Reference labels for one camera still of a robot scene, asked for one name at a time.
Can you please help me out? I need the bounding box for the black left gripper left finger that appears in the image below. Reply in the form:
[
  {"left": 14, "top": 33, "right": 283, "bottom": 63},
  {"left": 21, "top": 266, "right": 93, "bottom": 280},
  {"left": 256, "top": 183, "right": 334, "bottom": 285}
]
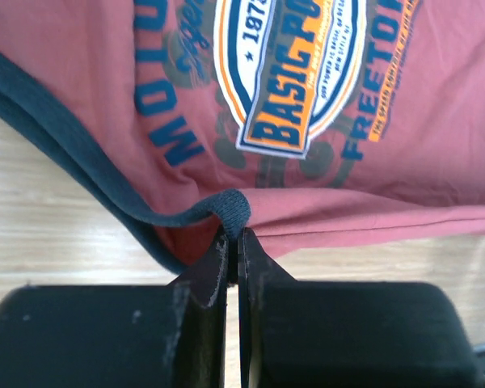
[{"left": 165, "top": 232, "right": 230, "bottom": 387}]

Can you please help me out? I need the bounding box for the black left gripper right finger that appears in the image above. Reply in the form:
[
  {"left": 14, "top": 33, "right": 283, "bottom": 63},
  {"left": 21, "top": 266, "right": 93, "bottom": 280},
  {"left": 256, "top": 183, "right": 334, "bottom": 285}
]
[{"left": 237, "top": 228, "right": 295, "bottom": 387}]

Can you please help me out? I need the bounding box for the red tank top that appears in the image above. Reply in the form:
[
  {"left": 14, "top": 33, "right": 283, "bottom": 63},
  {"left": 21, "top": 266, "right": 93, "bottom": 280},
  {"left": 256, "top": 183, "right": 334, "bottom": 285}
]
[{"left": 0, "top": 1, "right": 485, "bottom": 271}]

